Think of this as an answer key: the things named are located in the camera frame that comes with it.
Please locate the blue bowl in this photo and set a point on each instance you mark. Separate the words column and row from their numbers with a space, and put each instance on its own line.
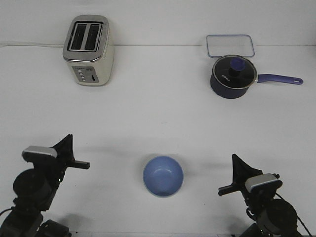
column 163, row 176

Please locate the dark blue saucepan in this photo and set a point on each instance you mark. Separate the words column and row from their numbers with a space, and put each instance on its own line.
column 237, row 93

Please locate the silver two-slot toaster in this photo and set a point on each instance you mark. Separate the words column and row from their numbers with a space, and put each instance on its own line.
column 89, row 50

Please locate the clear blue-rimmed container lid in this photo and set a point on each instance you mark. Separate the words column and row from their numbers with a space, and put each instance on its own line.
column 221, row 45

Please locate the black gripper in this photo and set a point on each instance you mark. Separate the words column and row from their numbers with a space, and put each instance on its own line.
column 241, row 172
column 54, row 169

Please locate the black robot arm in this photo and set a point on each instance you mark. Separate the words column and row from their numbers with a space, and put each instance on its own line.
column 36, row 188
column 273, row 216

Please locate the green bowl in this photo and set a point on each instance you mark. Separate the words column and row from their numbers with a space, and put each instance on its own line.
column 158, row 195

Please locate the glass pot lid blue knob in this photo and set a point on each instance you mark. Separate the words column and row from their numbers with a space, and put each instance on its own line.
column 234, row 71

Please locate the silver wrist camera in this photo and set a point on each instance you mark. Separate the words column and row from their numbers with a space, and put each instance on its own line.
column 259, row 180
column 36, row 154

